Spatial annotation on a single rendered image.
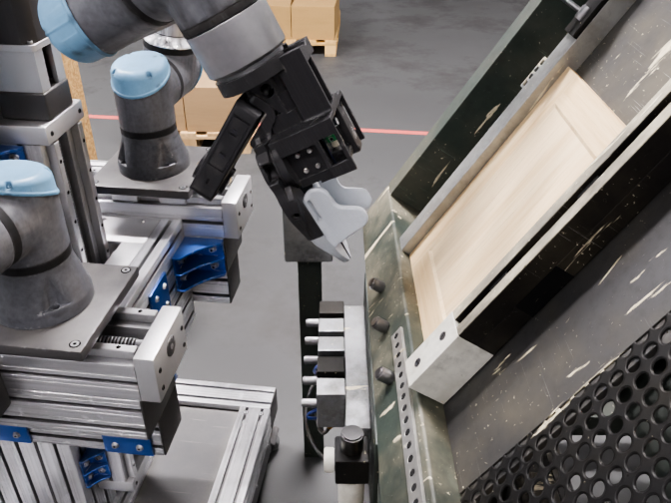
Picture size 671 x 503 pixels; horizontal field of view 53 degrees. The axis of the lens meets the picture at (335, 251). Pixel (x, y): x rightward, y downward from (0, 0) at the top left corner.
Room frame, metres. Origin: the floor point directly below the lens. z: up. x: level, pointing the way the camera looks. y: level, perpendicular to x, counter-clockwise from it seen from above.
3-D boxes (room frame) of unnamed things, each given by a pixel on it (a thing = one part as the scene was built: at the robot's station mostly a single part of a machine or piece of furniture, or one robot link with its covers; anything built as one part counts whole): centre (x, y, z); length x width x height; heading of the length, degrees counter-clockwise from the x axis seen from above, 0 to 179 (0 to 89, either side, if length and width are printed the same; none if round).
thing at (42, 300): (0.86, 0.46, 1.09); 0.15 x 0.15 x 0.10
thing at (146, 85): (1.36, 0.39, 1.20); 0.13 x 0.12 x 0.14; 169
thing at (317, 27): (6.14, 0.35, 0.20); 1.13 x 0.85 x 0.39; 172
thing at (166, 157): (1.35, 0.40, 1.09); 0.15 x 0.15 x 0.10
